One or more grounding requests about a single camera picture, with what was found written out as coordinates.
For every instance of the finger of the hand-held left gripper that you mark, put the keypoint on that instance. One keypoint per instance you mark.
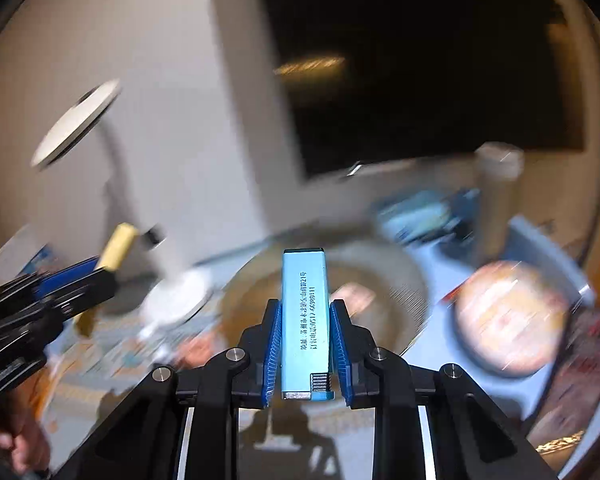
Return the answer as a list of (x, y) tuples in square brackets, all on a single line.
[(67, 272), (87, 287)]

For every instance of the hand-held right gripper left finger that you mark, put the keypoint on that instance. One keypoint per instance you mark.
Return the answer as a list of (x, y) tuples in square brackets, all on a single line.
[(275, 355)]

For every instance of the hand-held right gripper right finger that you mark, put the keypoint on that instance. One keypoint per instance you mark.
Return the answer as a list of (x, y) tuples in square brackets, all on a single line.
[(341, 355)]

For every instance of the light blue lighter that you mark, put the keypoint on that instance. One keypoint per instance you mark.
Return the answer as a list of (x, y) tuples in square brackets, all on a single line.
[(307, 320)]

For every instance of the yellow block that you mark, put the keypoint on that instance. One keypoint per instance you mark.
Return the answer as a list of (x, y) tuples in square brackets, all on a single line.
[(117, 247)]

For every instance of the pink rectangular box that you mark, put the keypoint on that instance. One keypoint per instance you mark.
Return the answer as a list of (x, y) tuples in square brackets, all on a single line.
[(354, 297)]

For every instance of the amber glass bowl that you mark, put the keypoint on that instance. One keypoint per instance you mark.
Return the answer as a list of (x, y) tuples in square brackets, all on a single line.
[(392, 280)]

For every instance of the person's left hand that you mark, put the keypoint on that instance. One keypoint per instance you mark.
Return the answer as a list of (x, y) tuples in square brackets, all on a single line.
[(15, 442)]

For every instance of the blue patterned table mat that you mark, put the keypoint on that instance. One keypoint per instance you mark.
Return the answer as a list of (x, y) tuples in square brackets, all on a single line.
[(122, 360)]

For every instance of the small red wrapper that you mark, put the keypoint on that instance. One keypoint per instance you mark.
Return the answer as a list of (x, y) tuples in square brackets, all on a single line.
[(455, 292)]

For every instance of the white desk lamp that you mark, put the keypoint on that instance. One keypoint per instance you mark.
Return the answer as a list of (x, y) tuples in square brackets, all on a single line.
[(75, 125)]

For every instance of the blue cloth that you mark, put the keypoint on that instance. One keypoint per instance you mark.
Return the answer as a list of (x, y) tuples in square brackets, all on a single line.
[(420, 215)]

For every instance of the small floral dish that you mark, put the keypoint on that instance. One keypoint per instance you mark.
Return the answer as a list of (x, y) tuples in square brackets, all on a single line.
[(510, 317)]

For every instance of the grey thermos bottle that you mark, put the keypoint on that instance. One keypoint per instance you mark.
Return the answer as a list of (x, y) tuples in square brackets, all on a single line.
[(497, 195)]

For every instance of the smartphone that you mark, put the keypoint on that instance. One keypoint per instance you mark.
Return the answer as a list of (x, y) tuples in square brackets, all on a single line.
[(587, 365)]

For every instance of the black monitor screen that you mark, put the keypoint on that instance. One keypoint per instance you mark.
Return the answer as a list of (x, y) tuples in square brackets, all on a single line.
[(405, 60)]

